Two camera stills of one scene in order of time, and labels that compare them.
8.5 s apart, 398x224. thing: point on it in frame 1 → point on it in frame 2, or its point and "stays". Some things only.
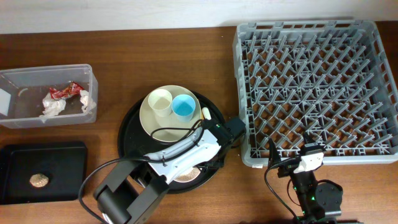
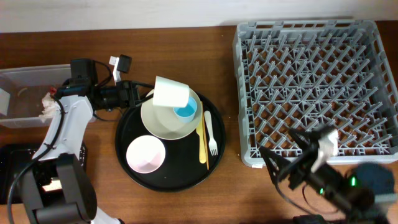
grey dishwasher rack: x=330 y=78 stays
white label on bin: x=5 y=101 stays
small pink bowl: x=189 y=175 → x=145 y=154
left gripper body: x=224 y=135 → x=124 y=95
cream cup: x=160 y=101 → x=170 y=93
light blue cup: x=183 y=107 stays
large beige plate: x=150 y=121 stays
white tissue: x=52 y=107 stays
